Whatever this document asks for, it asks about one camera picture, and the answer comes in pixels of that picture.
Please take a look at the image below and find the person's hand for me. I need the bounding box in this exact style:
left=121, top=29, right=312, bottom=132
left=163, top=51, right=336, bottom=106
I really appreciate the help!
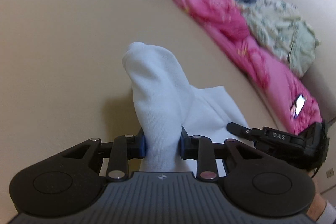
left=307, top=171, right=327, bottom=222

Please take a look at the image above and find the white shirt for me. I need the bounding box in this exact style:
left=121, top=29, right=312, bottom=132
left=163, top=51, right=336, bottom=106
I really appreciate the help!
left=122, top=42, right=248, bottom=172

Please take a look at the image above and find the smartphone on quilt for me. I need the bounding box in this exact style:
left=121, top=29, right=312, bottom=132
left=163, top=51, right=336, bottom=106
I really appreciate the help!
left=290, top=94, right=306, bottom=119

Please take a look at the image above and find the pink floral quilt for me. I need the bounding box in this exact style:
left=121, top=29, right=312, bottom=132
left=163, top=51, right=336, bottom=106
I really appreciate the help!
left=173, top=0, right=322, bottom=135

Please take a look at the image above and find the pale green floral blanket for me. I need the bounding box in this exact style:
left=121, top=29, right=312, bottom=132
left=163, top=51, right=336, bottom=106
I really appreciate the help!
left=238, top=0, right=321, bottom=78

